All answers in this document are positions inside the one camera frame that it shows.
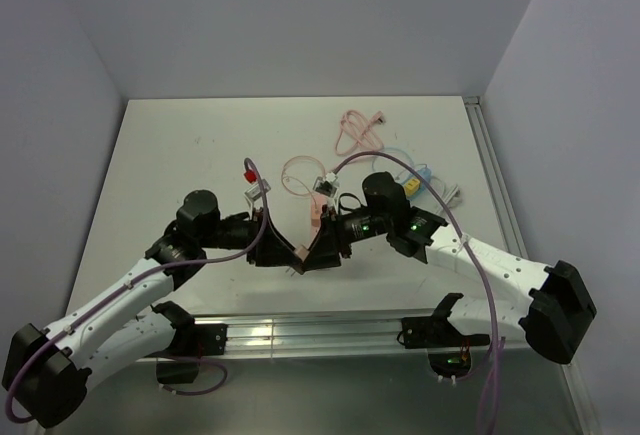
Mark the aluminium front rail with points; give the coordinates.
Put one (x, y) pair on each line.
(298, 335)

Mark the yellow charger plug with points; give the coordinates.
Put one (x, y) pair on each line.
(411, 187)

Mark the teal power strip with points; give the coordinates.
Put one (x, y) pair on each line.
(422, 181)

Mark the aluminium side rail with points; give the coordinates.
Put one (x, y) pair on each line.
(506, 215)

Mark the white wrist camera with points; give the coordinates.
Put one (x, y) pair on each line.
(256, 188)
(325, 189)

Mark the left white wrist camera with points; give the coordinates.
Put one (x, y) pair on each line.
(256, 188)

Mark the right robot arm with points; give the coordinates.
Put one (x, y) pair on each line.
(548, 307)

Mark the pink power strip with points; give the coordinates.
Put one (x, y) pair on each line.
(316, 210)

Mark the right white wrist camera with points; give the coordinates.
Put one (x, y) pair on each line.
(325, 189)

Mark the light blue charger plug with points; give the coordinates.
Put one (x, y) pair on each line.
(424, 171)

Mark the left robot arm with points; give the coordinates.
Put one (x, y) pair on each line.
(50, 371)

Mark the brown pink charger plug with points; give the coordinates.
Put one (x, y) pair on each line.
(300, 257)

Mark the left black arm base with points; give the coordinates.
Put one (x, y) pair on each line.
(183, 360)

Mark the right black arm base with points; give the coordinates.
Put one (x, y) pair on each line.
(448, 350)

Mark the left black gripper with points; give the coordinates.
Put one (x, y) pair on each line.
(274, 251)

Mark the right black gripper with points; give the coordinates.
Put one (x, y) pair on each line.
(324, 251)

